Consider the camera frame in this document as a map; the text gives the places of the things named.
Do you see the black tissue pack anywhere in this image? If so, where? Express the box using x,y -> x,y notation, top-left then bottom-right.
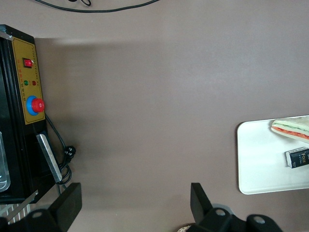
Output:
284,146 -> 309,169

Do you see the looped black cable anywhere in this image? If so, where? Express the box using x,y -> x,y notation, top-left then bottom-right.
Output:
69,0 -> 93,7

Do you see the long black cable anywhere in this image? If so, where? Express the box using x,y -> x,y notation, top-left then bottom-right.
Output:
36,0 -> 161,13

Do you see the cream plastic tray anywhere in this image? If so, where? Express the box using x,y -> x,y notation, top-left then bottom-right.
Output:
236,118 -> 309,195

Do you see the black machine power cable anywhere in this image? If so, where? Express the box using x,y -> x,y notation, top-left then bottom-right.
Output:
44,113 -> 78,194

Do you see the white wire rack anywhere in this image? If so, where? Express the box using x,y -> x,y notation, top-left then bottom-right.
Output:
0,202 -> 32,226

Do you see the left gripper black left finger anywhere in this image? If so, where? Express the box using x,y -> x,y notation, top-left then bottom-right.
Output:
24,182 -> 83,232

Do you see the black sealing machine yellow panel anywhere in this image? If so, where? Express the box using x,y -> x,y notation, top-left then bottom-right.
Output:
0,24 -> 63,205

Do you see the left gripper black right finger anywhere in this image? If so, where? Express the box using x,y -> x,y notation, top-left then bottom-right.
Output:
190,182 -> 234,232

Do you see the wrapped triangle sandwich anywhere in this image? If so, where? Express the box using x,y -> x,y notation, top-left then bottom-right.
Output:
269,115 -> 309,145

